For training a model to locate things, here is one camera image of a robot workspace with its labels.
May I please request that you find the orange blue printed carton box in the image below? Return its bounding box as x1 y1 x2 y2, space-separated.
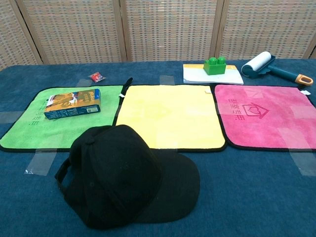
43 88 102 121

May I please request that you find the yellow microfiber mat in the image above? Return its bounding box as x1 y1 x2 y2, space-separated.
115 78 227 153

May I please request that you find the green microfiber mat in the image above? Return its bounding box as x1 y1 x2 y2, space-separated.
0 85 124 152

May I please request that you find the pink microfiber mat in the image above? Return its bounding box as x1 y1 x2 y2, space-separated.
213 83 316 152

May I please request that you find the white flat board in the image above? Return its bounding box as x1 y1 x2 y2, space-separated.
182 64 244 84

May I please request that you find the black baseball cap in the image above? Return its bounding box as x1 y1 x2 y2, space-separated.
54 124 200 229

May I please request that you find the small red candy wrapper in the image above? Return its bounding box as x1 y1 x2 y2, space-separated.
88 71 106 82

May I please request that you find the green toy building brick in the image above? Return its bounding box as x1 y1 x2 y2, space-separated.
203 56 227 76

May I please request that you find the woven folding screen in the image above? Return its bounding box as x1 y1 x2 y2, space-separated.
0 0 316 72

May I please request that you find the blue table cloth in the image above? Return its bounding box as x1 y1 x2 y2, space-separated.
0 58 316 237

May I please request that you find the lint roller teal handle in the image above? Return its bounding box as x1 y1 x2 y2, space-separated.
241 51 314 86

